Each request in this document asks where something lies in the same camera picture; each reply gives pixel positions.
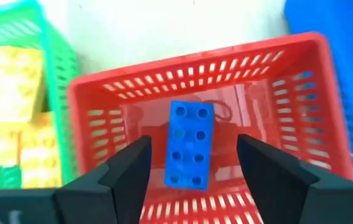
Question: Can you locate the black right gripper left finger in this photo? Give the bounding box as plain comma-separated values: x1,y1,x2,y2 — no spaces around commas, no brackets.
0,135,152,224

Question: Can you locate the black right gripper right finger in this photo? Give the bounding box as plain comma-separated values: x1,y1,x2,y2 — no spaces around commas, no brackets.
237,134,353,224

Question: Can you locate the blue building block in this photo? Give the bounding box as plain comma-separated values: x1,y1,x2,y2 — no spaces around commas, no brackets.
163,100,215,191

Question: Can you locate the green plastic basket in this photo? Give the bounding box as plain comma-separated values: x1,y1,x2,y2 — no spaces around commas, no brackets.
0,0,81,191

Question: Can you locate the blue plastic basket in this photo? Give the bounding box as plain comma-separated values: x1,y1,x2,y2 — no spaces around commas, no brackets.
283,0,353,182

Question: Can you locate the red plastic basket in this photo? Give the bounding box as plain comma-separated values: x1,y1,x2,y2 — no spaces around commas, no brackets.
67,30,353,224

